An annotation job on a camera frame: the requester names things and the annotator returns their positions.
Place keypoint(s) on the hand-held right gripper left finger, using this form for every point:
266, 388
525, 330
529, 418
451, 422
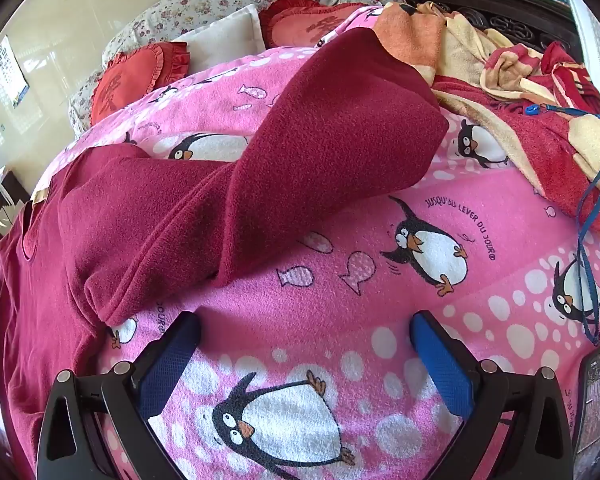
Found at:
170, 365

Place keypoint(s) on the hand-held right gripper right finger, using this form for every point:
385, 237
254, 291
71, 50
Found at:
442, 365

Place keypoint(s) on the dark red fleece shirt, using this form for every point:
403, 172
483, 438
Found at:
180, 210

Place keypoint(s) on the pink penguin print blanket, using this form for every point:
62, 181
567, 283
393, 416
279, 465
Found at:
330, 260

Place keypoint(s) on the red and yellow towel blanket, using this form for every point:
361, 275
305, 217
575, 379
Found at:
545, 150

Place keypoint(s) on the dark wooden desk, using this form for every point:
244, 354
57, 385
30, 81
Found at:
15, 182

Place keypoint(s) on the red heart-shaped pillow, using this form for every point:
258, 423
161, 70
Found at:
300, 25
125, 85

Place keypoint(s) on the white square pillow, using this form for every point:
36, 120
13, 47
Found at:
225, 40

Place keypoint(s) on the dark carved wooden headboard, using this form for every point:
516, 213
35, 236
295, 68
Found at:
520, 15

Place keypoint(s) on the wall calendar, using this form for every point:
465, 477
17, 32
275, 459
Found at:
10, 70

